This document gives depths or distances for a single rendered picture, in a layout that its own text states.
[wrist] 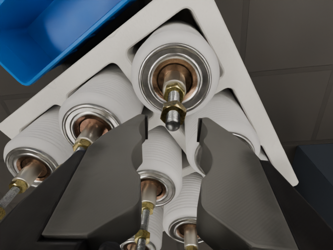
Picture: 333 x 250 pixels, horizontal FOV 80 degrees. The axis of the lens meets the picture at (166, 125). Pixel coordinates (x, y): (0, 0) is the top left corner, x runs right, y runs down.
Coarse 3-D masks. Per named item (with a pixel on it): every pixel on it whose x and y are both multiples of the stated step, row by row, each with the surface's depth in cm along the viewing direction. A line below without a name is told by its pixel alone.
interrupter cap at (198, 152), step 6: (234, 132) 24; (240, 138) 24; (246, 138) 24; (246, 144) 24; (252, 144) 24; (198, 150) 25; (252, 150) 25; (198, 156) 26; (198, 162) 26; (198, 168) 26; (204, 174) 27
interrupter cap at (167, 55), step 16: (160, 48) 19; (176, 48) 19; (192, 48) 19; (144, 64) 20; (160, 64) 20; (176, 64) 20; (192, 64) 20; (208, 64) 20; (144, 80) 21; (160, 80) 21; (192, 80) 21; (208, 80) 20; (144, 96) 22; (160, 96) 22; (192, 96) 21
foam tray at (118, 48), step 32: (160, 0) 23; (192, 0) 23; (128, 32) 25; (224, 32) 25; (96, 64) 28; (128, 64) 27; (224, 64) 27; (64, 96) 30; (256, 96) 29; (0, 128) 34; (256, 128) 32; (288, 160) 35
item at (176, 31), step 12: (168, 24) 26; (180, 24) 25; (156, 36) 19; (168, 36) 19; (180, 36) 19; (192, 36) 19; (144, 48) 20; (204, 48) 19; (216, 60) 20; (132, 72) 21; (216, 72) 21; (132, 84) 22; (216, 84) 21
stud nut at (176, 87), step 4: (172, 84) 18; (176, 84) 17; (168, 88) 17; (172, 88) 17; (176, 88) 17; (180, 88) 17; (168, 92) 17; (180, 92) 17; (184, 92) 17; (164, 96) 18; (180, 96) 18; (180, 100) 18
